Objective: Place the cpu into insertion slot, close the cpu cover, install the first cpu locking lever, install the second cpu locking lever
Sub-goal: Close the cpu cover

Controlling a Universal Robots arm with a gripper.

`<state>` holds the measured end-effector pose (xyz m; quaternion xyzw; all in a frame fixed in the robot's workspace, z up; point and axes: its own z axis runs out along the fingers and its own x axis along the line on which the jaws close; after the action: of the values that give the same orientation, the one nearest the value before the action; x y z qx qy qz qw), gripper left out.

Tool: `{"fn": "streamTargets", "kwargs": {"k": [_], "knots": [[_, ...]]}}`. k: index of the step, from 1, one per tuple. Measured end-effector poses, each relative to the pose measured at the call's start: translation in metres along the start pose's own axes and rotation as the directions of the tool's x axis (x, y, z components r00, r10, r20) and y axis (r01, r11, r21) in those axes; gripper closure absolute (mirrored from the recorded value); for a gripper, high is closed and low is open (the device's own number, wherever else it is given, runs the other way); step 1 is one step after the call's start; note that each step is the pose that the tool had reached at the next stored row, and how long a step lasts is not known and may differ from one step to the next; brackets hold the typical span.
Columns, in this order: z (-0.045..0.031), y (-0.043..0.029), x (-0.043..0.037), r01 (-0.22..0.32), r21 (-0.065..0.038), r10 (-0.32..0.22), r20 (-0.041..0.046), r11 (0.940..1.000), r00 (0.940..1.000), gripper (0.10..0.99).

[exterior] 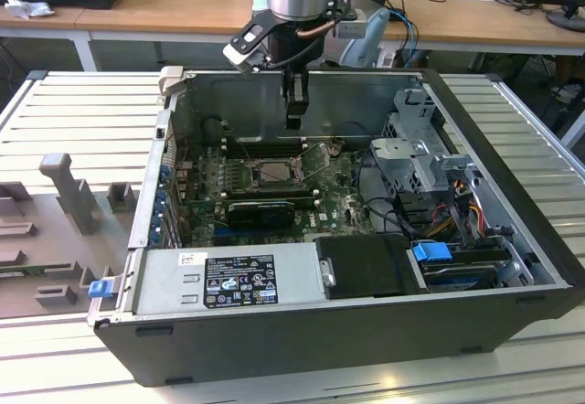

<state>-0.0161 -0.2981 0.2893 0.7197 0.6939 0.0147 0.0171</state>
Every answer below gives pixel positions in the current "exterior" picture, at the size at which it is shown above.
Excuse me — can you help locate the blue cable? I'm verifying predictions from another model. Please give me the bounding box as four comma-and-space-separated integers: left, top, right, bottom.
386, 8, 421, 60

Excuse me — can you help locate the black plastic shroud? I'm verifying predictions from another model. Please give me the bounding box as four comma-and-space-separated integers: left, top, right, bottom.
314, 233, 433, 299

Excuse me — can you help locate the silver power supply box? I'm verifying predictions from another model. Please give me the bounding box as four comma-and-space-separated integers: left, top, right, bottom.
116, 246, 330, 318

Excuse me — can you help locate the black open PC case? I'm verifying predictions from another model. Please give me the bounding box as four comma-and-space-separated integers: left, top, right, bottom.
86, 65, 585, 389

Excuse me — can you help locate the silver metal handle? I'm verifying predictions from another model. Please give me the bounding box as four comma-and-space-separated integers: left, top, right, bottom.
318, 259, 338, 289

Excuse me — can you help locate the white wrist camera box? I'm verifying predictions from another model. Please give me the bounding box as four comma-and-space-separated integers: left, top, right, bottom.
332, 19, 367, 39

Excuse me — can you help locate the green motherboard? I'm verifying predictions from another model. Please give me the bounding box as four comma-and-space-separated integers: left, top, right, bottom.
175, 141, 380, 248

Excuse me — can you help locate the yellow red wire bundle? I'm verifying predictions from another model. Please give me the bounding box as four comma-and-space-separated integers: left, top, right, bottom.
427, 179, 488, 240

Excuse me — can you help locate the CPU with silver top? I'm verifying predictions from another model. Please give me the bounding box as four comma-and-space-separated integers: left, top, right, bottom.
258, 162, 296, 182

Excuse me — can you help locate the pale grey case latch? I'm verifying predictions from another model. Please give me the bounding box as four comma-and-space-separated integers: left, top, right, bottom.
157, 66, 185, 103

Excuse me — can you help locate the crumpled white paper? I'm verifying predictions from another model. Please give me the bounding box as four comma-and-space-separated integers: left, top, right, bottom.
3, 0, 57, 21

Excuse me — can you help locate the silver camera on black bracket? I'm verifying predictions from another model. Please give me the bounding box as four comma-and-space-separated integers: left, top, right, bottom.
222, 10, 275, 75

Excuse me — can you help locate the pale blue teach pendant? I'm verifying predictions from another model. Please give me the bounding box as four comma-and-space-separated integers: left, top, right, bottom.
340, 8, 412, 71

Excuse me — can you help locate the thin wire locking lever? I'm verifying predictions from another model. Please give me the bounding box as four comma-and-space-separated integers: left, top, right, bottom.
234, 133, 258, 170

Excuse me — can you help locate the blue plastic latch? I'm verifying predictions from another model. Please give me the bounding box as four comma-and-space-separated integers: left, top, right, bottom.
89, 279, 114, 300

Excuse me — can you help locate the black graphics card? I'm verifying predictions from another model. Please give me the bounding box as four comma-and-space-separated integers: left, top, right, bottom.
227, 200, 297, 232

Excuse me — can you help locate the black power connector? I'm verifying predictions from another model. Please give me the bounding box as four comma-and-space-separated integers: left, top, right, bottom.
393, 191, 442, 229

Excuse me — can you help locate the CPU socket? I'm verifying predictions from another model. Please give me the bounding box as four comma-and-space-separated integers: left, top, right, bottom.
249, 155, 308, 190

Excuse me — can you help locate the hard disk in blue carrier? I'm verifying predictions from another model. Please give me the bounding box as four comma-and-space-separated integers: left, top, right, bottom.
409, 240, 502, 294

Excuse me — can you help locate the metal socket cover frame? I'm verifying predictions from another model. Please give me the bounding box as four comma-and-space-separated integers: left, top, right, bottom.
297, 141, 335, 182

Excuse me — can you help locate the grey parts rack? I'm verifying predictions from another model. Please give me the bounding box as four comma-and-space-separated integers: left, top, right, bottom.
0, 151, 144, 319

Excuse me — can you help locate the silver metal drive cage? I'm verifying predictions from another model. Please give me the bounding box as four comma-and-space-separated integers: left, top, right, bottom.
368, 87, 486, 197

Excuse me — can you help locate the wooden desk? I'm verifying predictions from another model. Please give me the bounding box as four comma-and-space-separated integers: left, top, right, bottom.
0, 0, 124, 74
75, 0, 585, 74

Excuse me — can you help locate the green RAM stick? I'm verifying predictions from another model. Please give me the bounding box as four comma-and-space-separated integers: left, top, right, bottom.
0, 264, 49, 282

